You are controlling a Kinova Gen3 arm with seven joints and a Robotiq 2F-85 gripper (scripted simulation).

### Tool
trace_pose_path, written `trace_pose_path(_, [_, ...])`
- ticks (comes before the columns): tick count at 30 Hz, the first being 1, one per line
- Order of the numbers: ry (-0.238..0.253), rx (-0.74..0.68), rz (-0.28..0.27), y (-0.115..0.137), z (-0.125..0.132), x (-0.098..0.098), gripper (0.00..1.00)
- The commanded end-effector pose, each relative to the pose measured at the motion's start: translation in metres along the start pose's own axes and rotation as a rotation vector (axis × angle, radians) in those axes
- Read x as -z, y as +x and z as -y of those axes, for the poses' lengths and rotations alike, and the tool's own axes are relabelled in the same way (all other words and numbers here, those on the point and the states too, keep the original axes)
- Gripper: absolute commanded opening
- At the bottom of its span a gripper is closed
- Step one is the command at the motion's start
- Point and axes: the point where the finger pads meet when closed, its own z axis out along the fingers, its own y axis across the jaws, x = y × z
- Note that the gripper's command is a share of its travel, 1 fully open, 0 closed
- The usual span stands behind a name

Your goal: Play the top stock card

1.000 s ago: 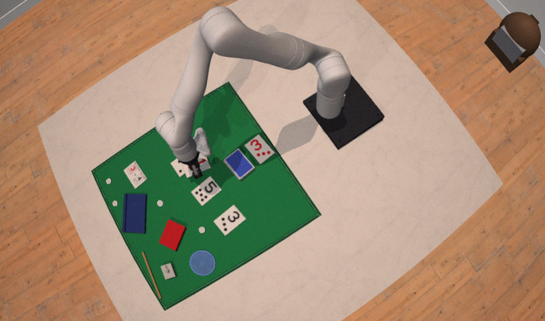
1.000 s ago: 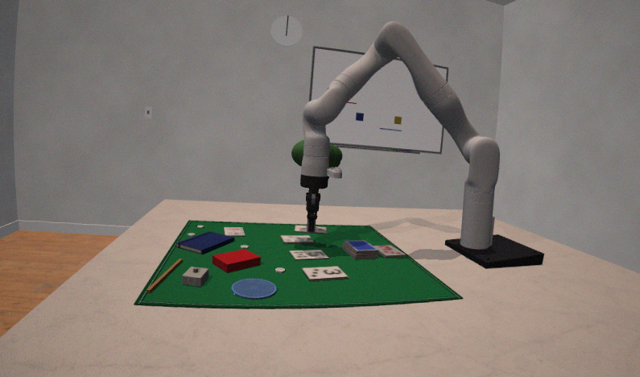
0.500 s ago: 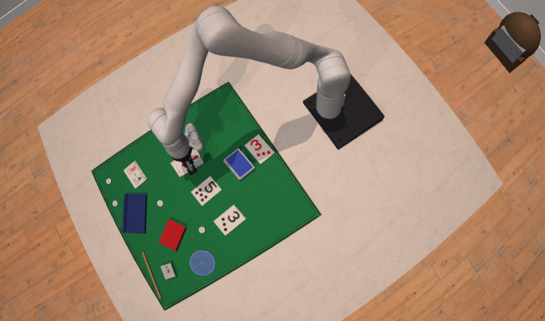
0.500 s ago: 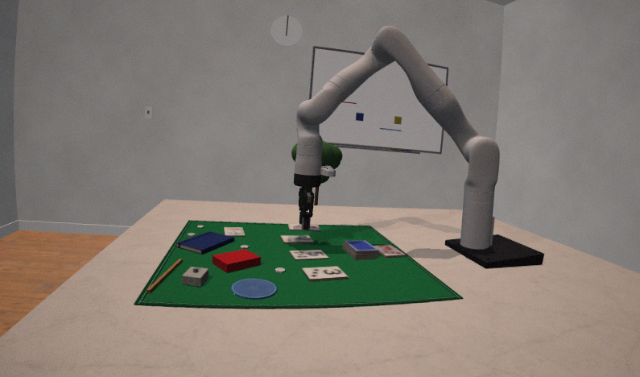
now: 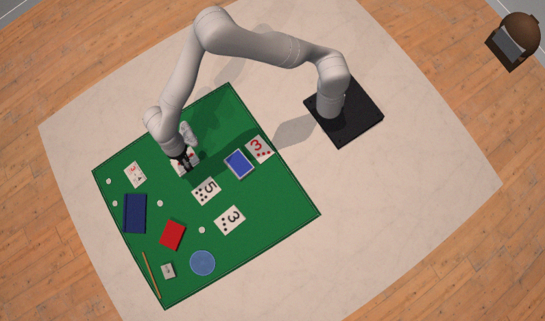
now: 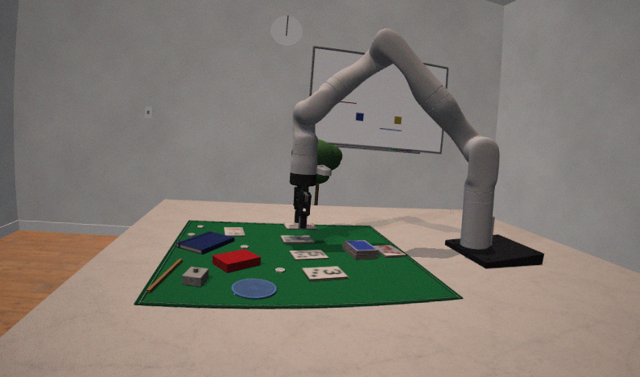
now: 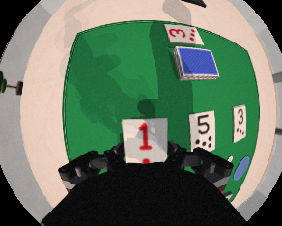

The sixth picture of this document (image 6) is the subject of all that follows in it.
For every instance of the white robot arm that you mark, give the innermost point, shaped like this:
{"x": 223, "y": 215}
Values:
{"x": 482, "y": 153}

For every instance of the red flat box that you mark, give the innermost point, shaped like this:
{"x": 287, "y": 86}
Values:
{"x": 236, "y": 260}

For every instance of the blue round coaster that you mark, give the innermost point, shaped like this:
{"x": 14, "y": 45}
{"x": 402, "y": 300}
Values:
{"x": 254, "y": 289}

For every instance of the thin wooden stick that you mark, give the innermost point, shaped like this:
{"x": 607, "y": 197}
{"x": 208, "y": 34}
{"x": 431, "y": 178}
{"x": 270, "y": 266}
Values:
{"x": 164, "y": 276}

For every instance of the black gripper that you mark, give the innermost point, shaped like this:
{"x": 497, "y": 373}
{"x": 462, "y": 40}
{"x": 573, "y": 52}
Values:
{"x": 303, "y": 197}

